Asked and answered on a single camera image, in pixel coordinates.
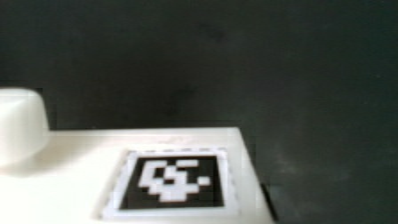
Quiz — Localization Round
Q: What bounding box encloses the white drawer tray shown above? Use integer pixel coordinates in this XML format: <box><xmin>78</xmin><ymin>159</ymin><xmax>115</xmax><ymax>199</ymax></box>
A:
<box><xmin>0</xmin><ymin>87</ymin><xmax>275</xmax><ymax>224</ymax></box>

